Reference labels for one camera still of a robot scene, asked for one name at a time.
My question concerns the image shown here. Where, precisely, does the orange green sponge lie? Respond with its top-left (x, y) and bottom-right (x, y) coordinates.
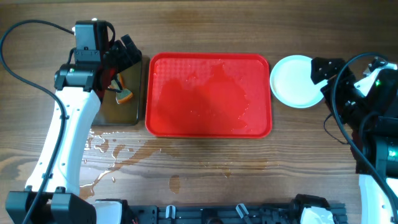
top-left (108, 73), bottom-right (134, 104)

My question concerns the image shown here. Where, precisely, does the white plate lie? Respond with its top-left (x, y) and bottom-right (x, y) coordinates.
top-left (269, 55), bottom-right (326, 109)

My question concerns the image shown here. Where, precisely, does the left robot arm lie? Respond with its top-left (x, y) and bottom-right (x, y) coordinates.
top-left (6, 20), bottom-right (142, 223)

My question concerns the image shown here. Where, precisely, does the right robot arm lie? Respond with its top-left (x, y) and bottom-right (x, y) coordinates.
top-left (310, 52), bottom-right (397, 223)

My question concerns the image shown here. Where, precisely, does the black water tray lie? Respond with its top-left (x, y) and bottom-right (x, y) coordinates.
top-left (93, 60), bottom-right (144, 126)

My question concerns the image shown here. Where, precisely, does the red plastic tray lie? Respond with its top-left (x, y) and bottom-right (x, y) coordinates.
top-left (145, 52), bottom-right (272, 139)

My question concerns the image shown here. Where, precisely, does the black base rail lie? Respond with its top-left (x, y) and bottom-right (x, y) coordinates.
top-left (93, 198), bottom-right (348, 224)

